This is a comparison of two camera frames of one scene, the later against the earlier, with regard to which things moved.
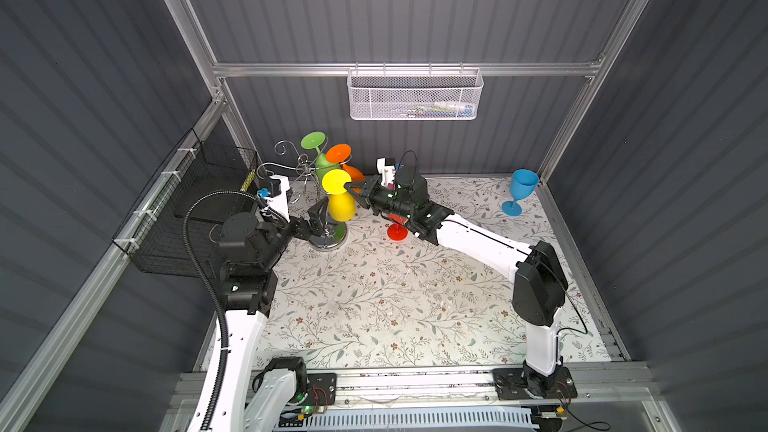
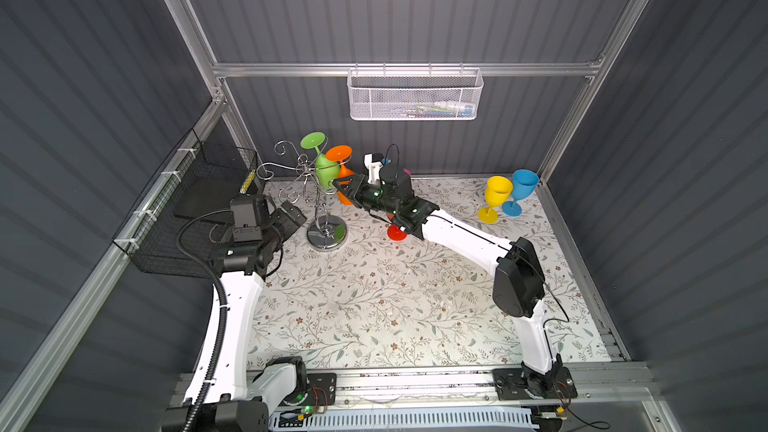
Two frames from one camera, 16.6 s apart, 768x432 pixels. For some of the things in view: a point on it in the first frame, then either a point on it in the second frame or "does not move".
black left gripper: [314, 223] to [287, 226]
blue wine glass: [523, 183] does not move
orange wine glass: [341, 153] does not move
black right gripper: [371, 189] does not move
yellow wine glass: [341, 203] to [497, 193]
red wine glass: [397, 231] does not move
